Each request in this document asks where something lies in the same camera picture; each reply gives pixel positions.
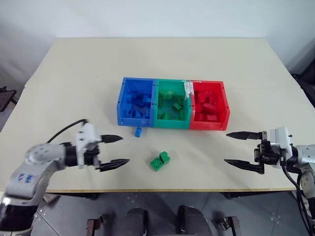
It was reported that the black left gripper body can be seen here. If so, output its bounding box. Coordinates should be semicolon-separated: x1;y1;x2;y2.
83;144;102;170

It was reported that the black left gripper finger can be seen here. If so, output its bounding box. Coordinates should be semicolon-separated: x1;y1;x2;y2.
99;134;124;145
94;158;130;173

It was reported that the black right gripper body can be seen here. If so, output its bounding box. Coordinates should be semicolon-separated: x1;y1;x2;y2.
253;139;282;166

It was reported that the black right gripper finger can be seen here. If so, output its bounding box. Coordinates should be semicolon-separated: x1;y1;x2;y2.
223;159;265;175
225;131;268;142

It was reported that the blue plastic bin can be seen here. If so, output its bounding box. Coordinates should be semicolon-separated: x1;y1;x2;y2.
116;77;158;127

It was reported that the red plastic bin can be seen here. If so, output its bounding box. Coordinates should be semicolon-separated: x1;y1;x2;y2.
189;80;231;131

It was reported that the flat green toy block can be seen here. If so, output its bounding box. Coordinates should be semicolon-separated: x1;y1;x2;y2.
149;157;164;173

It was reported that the green plastic bin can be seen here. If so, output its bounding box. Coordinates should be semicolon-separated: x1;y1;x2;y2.
154;78;195;130

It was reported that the table foot with caster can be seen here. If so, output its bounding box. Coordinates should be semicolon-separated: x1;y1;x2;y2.
86;213;110;236
216;215;242;236

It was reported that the white tape strip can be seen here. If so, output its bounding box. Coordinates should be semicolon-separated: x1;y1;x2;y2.
183;80;195;100

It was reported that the dark rounded shape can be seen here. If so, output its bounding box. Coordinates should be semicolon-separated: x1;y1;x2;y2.
176;205;210;236

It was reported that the black background equipment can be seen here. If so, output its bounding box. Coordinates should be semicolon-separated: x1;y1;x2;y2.
291;61;315;109

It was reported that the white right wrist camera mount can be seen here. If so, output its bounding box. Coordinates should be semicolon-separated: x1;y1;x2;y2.
269;126;294;170

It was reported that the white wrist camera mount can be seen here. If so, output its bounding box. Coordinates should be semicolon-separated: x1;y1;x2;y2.
269;126;294;170
75;122;102;170

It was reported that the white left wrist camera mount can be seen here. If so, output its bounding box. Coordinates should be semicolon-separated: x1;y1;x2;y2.
75;122;102;170

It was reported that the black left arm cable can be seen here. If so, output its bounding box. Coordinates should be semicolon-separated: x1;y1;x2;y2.
46;118;90;144

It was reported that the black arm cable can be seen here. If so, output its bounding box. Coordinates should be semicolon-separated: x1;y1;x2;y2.
280;164;315;236
46;118;90;144

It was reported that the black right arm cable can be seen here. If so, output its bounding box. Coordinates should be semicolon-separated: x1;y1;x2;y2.
280;164;315;236

